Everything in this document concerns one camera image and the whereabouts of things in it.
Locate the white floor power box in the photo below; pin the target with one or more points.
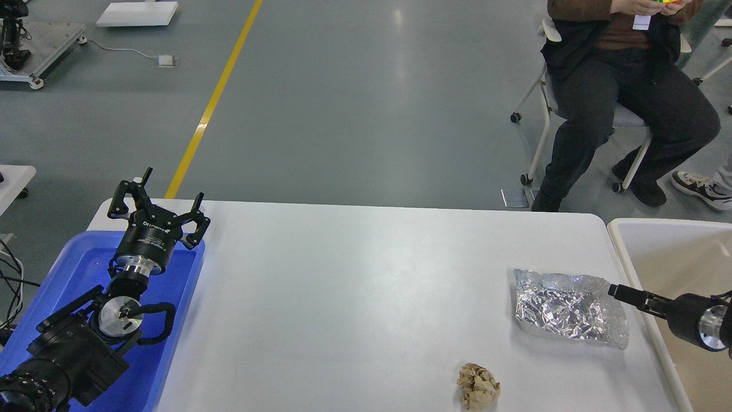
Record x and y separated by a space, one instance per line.
166 61

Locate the beige plastic bin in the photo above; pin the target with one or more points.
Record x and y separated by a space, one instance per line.
670 258

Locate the silver foil bag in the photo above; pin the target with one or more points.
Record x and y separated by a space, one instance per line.
569 307

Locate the seated person in black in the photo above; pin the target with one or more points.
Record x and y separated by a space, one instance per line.
622 53

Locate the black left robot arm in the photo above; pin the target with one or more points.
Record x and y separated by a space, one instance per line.
80 349

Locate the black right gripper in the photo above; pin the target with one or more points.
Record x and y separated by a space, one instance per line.
698 320

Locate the metal wheeled platform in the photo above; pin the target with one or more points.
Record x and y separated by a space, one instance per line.
35 47

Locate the white side table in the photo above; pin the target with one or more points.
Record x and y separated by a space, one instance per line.
15 179

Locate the metal floor plate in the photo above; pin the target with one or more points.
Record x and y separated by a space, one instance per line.
518 198

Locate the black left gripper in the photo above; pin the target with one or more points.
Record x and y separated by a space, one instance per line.
148 237

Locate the crumpled brown paper ball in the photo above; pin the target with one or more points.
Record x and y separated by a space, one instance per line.
478 387

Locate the white flat board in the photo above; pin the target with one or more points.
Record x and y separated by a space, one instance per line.
138 14

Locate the black device on platform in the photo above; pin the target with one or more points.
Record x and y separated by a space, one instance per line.
12 28

